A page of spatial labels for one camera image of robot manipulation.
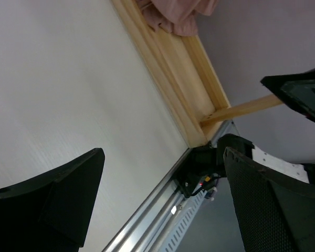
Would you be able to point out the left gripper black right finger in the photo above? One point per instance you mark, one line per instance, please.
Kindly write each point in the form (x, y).
(275, 212)

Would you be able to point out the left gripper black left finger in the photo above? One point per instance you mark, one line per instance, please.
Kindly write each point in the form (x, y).
(52, 211)

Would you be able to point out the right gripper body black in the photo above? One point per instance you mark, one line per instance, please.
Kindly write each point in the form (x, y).
(297, 91)

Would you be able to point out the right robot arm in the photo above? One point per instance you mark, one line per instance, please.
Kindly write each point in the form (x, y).
(204, 166)

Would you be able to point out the pink fabric pile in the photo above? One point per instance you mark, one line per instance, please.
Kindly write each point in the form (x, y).
(175, 16)

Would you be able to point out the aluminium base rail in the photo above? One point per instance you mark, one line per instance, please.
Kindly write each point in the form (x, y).
(142, 230)

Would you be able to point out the white slotted cable duct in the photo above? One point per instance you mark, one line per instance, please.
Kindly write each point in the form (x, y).
(174, 231)

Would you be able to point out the wooden tray frame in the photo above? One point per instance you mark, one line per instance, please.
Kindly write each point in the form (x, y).
(185, 77)

